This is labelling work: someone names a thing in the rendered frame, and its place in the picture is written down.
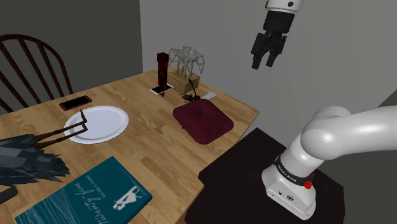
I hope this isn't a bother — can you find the dark red blocky figure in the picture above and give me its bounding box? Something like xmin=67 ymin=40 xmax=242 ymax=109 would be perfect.
xmin=156 ymin=52 xmax=169 ymax=97

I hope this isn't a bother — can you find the wooden table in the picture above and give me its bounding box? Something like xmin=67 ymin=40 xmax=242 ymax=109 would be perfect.
xmin=0 ymin=69 xmax=261 ymax=224

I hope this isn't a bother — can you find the dark robot stand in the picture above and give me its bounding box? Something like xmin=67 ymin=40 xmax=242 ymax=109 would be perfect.
xmin=185 ymin=127 xmax=345 ymax=224

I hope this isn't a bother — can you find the dark spiky bird figure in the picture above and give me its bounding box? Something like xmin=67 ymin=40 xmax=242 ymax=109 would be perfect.
xmin=0 ymin=109 xmax=89 ymax=187

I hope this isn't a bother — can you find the dark wooden chair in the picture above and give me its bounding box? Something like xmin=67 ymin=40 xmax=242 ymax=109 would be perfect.
xmin=0 ymin=34 xmax=74 ymax=114

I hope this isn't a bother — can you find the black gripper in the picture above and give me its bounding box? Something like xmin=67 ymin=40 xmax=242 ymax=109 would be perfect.
xmin=251 ymin=10 xmax=296 ymax=70

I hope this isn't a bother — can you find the white skeleton figure on block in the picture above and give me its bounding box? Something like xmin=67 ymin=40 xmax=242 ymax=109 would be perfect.
xmin=167 ymin=45 xmax=205 ymax=94

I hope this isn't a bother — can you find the white round plate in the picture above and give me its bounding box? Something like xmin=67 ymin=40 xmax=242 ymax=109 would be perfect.
xmin=64 ymin=106 xmax=130 ymax=144

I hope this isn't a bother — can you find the dark red square plate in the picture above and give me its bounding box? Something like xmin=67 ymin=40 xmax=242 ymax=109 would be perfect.
xmin=172 ymin=98 xmax=235 ymax=145

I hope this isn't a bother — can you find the brown insect figure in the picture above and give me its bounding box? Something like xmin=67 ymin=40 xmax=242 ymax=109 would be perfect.
xmin=181 ymin=78 xmax=202 ymax=104

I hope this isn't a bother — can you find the red-cased black phone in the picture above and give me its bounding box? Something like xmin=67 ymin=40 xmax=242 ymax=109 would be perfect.
xmin=59 ymin=95 xmax=93 ymax=111

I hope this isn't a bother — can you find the white phone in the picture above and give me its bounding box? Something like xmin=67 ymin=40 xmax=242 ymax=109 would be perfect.
xmin=150 ymin=83 xmax=174 ymax=96

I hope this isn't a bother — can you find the black cylinder object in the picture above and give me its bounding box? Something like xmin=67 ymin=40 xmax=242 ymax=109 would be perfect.
xmin=0 ymin=185 xmax=18 ymax=205

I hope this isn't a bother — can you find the teal book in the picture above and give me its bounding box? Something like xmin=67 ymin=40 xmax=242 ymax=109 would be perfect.
xmin=15 ymin=156 xmax=153 ymax=224

